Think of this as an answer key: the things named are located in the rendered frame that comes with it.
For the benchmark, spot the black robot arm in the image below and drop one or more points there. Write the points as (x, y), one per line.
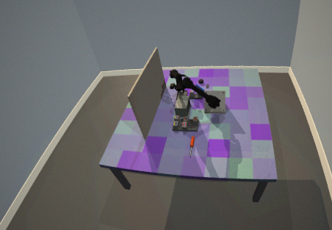
(212, 101)

